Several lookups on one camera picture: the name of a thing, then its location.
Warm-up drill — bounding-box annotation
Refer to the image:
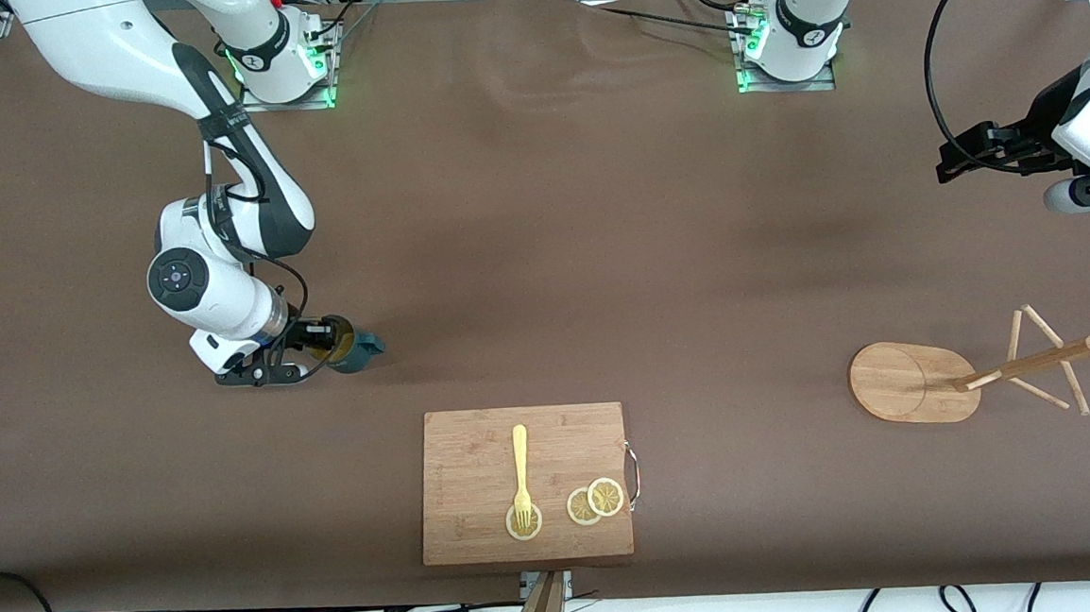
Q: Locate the teal cup yellow inside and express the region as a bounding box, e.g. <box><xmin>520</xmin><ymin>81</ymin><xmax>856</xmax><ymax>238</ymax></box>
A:
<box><xmin>321</xmin><ymin>313</ymin><xmax>387</xmax><ymax>376</ymax></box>

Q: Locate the yellow plastic fork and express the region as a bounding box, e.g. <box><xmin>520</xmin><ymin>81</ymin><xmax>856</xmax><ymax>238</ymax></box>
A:
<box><xmin>509</xmin><ymin>424</ymin><xmax>535</xmax><ymax>530</ymax></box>

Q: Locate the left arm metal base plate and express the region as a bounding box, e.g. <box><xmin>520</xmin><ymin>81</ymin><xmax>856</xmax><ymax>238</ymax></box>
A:
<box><xmin>730</xmin><ymin>0</ymin><xmax>839</xmax><ymax>96</ymax></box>

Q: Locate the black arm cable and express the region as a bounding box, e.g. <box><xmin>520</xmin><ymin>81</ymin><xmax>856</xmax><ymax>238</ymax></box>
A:
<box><xmin>920</xmin><ymin>0</ymin><xmax>1016</xmax><ymax>179</ymax></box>
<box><xmin>197</xmin><ymin>113</ymin><xmax>313</xmax><ymax>332</ymax></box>

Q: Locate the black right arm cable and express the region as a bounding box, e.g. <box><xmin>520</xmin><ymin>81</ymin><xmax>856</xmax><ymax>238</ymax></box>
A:
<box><xmin>197</xmin><ymin>113</ymin><xmax>313</xmax><ymax>332</ymax></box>

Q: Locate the wooden cutting board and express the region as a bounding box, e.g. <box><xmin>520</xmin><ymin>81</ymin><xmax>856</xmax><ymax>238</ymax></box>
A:
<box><xmin>414</xmin><ymin>400</ymin><xmax>636</xmax><ymax>569</ymax></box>

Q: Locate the black table cable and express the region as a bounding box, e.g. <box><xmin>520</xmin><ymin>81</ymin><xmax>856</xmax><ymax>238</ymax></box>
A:
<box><xmin>573</xmin><ymin>0</ymin><xmax>757</xmax><ymax>45</ymax></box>

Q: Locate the wooden cup rack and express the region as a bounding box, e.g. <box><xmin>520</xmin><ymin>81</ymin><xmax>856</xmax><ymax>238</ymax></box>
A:
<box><xmin>845</xmin><ymin>300</ymin><xmax>1090</xmax><ymax>431</ymax></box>

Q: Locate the small metal bracket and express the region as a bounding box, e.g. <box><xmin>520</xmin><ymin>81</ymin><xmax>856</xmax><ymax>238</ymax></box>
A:
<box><xmin>519</xmin><ymin>569</ymin><xmax>574</xmax><ymax>604</ymax></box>

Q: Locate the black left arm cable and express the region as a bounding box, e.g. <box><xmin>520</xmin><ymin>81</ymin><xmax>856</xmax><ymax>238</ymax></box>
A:
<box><xmin>920</xmin><ymin>0</ymin><xmax>1016</xmax><ymax>179</ymax></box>

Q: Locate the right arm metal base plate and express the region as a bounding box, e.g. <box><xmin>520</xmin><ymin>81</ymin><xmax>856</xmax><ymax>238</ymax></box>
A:
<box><xmin>232</xmin><ymin>21</ymin><xmax>346</xmax><ymax>114</ymax></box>

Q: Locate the lemon slice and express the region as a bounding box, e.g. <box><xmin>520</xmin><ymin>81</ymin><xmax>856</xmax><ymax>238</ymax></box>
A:
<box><xmin>566</xmin><ymin>485</ymin><xmax>605</xmax><ymax>528</ymax></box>
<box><xmin>586</xmin><ymin>476</ymin><xmax>626</xmax><ymax>519</ymax></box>
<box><xmin>504</xmin><ymin>501</ymin><xmax>544</xmax><ymax>543</ymax></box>

